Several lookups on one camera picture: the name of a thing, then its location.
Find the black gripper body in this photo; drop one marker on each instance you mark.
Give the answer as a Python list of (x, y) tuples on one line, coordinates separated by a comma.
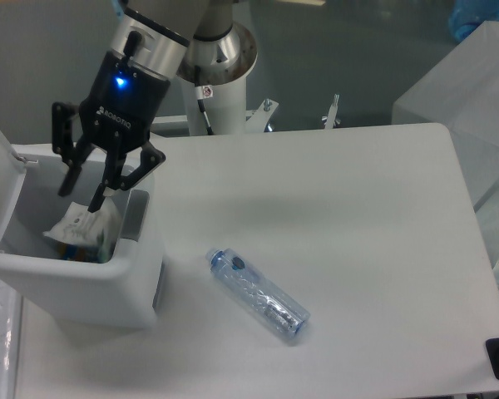
[(122, 103)]

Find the white paper wrapper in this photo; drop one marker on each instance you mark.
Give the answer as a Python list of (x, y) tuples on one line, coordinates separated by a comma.
[(82, 228)]

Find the clear plastic water bottle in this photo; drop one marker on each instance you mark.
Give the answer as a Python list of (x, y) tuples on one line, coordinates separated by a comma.
[(267, 303)]

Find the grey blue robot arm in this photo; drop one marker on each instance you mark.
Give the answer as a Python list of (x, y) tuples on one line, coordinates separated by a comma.
[(146, 52)]

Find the white trash can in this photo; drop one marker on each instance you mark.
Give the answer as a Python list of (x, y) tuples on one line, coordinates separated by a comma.
[(102, 268)]

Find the blue orange snack packet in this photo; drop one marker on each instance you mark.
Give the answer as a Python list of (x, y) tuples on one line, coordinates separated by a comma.
[(78, 254)]

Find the paper sheet in plastic sleeve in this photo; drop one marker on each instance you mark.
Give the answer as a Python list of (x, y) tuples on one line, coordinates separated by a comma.
[(10, 323)]

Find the translucent plastic box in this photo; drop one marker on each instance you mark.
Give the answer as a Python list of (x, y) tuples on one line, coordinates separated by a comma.
[(462, 93)]

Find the blue plastic bag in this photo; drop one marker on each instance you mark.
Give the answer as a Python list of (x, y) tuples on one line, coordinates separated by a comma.
[(467, 16)]

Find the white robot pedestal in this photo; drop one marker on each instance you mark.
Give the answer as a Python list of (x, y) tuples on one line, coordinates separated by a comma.
[(213, 77)]

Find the white pedestal base frame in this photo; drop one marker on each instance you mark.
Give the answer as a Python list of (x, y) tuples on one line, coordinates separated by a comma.
[(259, 120)]

